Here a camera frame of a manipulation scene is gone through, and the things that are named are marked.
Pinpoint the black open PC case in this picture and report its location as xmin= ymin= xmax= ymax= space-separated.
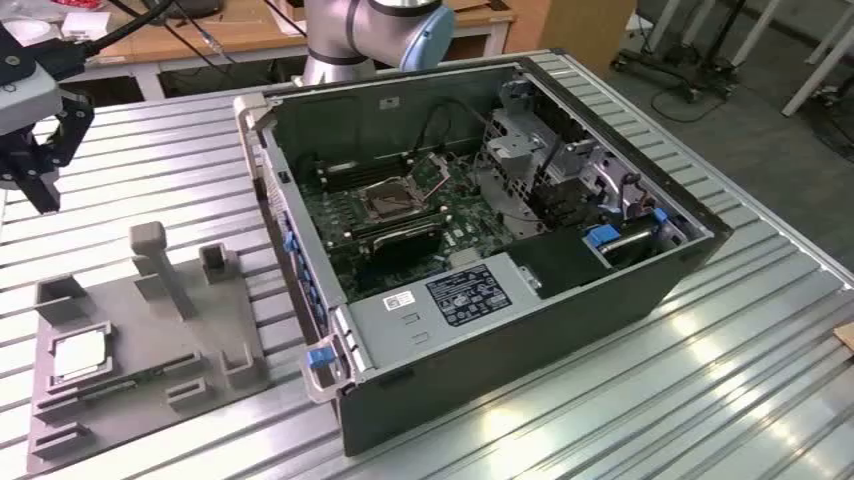
xmin=231 ymin=53 xmax=735 ymax=457

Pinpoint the silver power supply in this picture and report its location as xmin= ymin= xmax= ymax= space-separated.
xmin=346 ymin=252 xmax=546 ymax=371

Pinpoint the grey parts rack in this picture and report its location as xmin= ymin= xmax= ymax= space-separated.
xmin=24 ymin=221 xmax=274 ymax=475

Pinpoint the cardboard box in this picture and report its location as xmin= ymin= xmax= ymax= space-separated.
xmin=264 ymin=0 xmax=314 ymax=37

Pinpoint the hard disk in blue carrier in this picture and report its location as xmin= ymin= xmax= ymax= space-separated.
xmin=581 ymin=222 xmax=673 ymax=269

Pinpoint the metal drive cage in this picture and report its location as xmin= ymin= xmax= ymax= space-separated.
xmin=478 ymin=79 xmax=642 ymax=236

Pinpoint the white small box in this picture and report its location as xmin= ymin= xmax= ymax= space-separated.
xmin=63 ymin=12 xmax=112 ymax=40

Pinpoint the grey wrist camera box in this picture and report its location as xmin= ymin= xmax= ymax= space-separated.
xmin=0 ymin=69 xmax=63 ymax=137

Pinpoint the black RAM slot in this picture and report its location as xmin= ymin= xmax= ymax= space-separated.
xmin=347 ymin=215 xmax=453 ymax=241
xmin=344 ymin=210 xmax=450 ymax=236
xmin=318 ymin=158 xmax=410 ymax=177
xmin=319 ymin=167 xmax=414 ymax=190

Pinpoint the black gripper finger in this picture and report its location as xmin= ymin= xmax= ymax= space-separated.
xmin=14 ymin=91 xmax=95 ymax=216

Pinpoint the green RAM stick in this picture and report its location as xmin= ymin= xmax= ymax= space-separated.
xmin=78 ymin=355 xmax=202 ymax=401

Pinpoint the metal socket cover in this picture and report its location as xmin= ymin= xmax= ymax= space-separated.
xmin=407 ymin=152 xmax=455 ymax=191

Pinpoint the white table frame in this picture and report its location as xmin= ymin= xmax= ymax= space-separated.
xmin=779 ymin=0 xmax=854 ymax=117

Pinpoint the black looped wire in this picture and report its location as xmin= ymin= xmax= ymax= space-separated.
xmin=407 ymin=99 xmax=499 ymax=155

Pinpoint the CPU socket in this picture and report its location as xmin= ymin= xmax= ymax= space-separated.
xmin=358 ymin=180 xmax=433 ymax=225

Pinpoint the thin locking lever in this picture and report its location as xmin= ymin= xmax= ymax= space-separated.
xmin=430 ymin=159 xmax=465 ymax=197

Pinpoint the black wrist connector block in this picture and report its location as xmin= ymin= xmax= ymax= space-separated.
xmin=0 ymin=22 xmax=90 ymax=86

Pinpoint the black flat wire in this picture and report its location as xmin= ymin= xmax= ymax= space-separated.
xmin=535 ymin=130 xmax=563 ymax=177

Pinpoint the silver CPU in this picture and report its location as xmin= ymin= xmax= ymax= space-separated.
xmin=51 ymin=332 xmax=114 ymax=384

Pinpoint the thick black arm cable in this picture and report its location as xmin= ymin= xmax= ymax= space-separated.
xmin=79 ymin=0 xmax=182 ymax=56

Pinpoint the black trolley with castors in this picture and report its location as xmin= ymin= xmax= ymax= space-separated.
xmin=610 ymin=0 xmax=742 ymax=104

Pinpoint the green motherboard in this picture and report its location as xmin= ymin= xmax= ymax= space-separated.
xmin=296 ymin=149 xmax=535 ymax=296

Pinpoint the wooden cabinet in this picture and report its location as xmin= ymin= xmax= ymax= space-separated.
xmin=506 ymin=0 xmax=635 ymax=79

